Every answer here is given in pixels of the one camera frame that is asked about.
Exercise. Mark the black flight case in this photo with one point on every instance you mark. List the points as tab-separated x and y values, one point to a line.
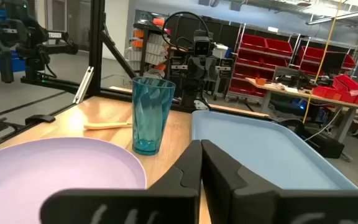
225	74

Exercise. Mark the silver metal bracket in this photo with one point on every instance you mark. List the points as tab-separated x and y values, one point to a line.
84	84

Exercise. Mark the rack with white orange bins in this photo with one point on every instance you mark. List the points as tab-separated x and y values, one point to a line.
154	49

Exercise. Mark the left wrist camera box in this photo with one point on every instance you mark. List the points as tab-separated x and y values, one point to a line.
202	43

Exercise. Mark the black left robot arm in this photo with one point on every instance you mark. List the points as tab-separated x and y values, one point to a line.
194	91

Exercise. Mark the shelf rack with red bins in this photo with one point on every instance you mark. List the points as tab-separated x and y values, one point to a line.
259	43
312	53

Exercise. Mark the black floor box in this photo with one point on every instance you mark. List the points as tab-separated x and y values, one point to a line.
322	146

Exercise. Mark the neighbouring station robot arm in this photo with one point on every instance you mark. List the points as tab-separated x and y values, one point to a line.
30	34

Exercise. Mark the blue plastic tray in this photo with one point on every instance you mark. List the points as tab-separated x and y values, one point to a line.
259	149

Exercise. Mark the small orange bin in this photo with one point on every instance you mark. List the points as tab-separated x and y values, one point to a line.
260	81

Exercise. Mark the ceiling strip light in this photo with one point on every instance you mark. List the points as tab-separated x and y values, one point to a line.
337	17

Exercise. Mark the teal translucent plastic cup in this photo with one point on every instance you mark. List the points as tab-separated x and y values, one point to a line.
152	118

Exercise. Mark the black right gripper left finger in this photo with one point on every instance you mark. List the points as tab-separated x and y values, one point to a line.
166	205

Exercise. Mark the wooden workbench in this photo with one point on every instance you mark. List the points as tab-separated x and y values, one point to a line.
291	93

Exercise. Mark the black aluminium table frame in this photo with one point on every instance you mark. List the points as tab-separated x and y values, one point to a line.
95	46

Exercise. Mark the black table clamp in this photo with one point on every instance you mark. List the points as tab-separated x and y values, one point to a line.
40	119

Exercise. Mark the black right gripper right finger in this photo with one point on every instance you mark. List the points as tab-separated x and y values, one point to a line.
259	205

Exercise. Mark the lilac round plate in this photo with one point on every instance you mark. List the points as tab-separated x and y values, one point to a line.
42	168

